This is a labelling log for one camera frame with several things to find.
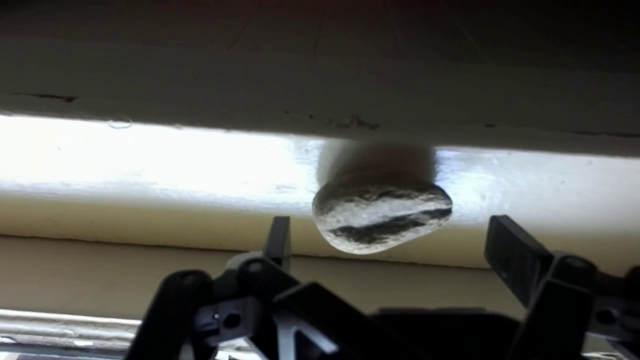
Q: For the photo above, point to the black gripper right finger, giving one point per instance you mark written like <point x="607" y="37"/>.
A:
<point x="557" y="293"/>

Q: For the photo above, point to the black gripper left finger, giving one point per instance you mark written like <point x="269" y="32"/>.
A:
<point x="180" y="312"/>

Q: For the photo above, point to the white grey stone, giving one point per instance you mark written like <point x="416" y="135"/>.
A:
<point x="380" y="213"/>

